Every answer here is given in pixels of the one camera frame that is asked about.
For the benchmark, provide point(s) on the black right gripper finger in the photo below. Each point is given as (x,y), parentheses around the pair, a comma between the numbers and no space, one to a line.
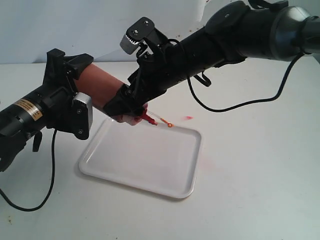
(121,104)

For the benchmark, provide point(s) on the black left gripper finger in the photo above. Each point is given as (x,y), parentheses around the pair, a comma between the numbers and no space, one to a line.
(76,64)

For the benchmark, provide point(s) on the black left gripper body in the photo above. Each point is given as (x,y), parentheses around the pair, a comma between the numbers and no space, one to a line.
(59,89)

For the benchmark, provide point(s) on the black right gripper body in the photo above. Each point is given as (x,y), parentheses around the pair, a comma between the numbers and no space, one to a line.
(161,66)

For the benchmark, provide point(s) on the ketchup squeeze bottle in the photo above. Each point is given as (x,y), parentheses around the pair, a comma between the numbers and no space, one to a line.
(99,85)

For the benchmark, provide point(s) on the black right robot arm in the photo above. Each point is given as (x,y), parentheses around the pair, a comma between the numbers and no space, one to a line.
(239,30)

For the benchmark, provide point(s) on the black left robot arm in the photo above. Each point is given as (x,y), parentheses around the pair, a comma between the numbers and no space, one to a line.
(21,121)

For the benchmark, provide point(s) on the white rectangular plastic tray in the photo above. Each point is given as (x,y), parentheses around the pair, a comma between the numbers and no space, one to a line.
(154,158)

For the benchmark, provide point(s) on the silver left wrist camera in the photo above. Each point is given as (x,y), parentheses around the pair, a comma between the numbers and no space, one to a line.
(81,116)

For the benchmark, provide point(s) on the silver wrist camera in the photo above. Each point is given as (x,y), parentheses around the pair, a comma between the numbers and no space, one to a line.
(136,34)
(81,116)

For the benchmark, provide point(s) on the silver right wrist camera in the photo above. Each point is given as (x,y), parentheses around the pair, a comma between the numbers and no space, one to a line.
(136,34)

